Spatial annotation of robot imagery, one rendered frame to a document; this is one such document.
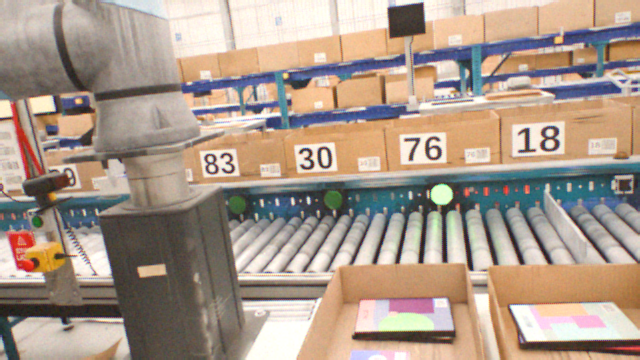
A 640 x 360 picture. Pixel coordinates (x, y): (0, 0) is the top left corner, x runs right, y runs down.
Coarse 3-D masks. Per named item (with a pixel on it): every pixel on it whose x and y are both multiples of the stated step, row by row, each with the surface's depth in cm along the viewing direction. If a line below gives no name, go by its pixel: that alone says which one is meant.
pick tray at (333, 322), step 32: (352, 288) 106; (384, 288) 105; (416, 288) 103; (448, 288) 101; (320, 320) 88; (352, 320) 100; (320, 352) 86; (416, 352) 86; (448, 352) 85; (480, 352) 74
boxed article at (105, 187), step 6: (120, 174) 135; (102, 180) 131; (108, 180) 131; (120, 180) 130; (126, 180) 129; (102, 186) 132; (108, 186) 131; (120, 186) 130; (126, 186) 130; (102, 192) 132; (108, 192) 132; (114, 192) 131; (120, 192) 131; (126, 192) 130
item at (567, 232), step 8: (544, 192) 155; (544, 200) 156; (552, 200) 145; (544, 208) 157; (552, 208) 145; (552, 216) 146; (560, 216) 135; (552, 224) 146; (560, 224) 136; (568, 224) 126; (560, 232) 136; (568, 232) 127; (576, 232) 119; (568, 240) 127; (576, 240) 119; (584, 240) 113; (568, 248) 128; (576, 248) 120; (584, 248) 113; (576, 256) 120; (584, 256) 113
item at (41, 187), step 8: (40, 176) 133; (48, 176) 132; (56, 176) 132; (64, 176) 135; (24, 184) 133; (32, 184) 132; (40, 184) 132; (48, 184) 131; (56, 184) 132; (64, 184) 134; (24, 192) 134; (32, 192) 133; (40, 192) 133; (48, 192) 133; (40, 200) 135; (48, 200) 135; (56, 200) 137; (40, 208) 136; (48, 208) 135
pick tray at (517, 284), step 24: (576, 264) 93; (600, 264) 92; (624, 264) 91; (504, 288) 97; (528, 288) 96; (552, 288) 95; (576, 288) 94; (600, 288) 93; (624, 288) 92; (504, 312) 96; (624, 312) 91; (504, 336) 72
